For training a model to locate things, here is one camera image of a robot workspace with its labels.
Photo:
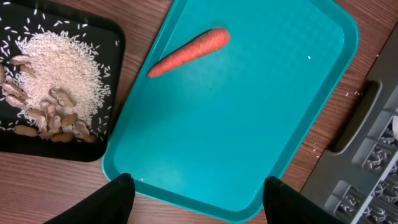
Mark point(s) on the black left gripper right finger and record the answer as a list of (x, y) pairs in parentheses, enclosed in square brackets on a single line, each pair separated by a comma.
[(284, 205)]

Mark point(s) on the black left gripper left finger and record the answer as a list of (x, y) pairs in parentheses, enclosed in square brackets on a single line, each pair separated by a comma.
[(110, 204)]

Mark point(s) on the peanut pile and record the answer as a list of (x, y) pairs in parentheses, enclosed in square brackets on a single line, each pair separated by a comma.
[(58, 95)]

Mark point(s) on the orange carrot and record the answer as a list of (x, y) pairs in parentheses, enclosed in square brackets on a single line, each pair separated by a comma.
[(207, 43)]

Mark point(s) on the grey dishwasher rack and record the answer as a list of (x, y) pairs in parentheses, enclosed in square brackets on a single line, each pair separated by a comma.
[(356, 181)]

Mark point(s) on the teal serving tray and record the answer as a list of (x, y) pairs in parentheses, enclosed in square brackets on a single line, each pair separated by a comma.
[(204, 136)]

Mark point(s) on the white rice pile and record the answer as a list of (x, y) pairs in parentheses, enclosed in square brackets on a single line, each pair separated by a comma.
[(48, 42)]

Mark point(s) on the black plastic tray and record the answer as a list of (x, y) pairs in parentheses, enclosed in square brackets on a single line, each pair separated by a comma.
[(62, 149)]

